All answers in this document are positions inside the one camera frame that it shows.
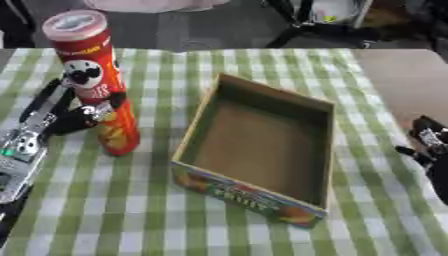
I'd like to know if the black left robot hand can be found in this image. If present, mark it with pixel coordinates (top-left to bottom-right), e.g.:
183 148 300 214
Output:
17 77 130 137

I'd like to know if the open tan cardboard box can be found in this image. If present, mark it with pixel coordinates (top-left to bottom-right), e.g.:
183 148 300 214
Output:
169 72 338 230

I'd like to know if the pink cloth bundle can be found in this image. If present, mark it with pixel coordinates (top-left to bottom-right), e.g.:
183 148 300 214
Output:
82 0 233 14

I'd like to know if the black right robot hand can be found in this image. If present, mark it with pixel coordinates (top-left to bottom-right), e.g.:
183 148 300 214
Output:
393 115 448 205

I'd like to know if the red chip can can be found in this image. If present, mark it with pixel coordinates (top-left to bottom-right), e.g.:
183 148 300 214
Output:
40 9 142 157

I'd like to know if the black tripod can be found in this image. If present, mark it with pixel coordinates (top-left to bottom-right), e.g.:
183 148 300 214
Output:
259 0 387 50

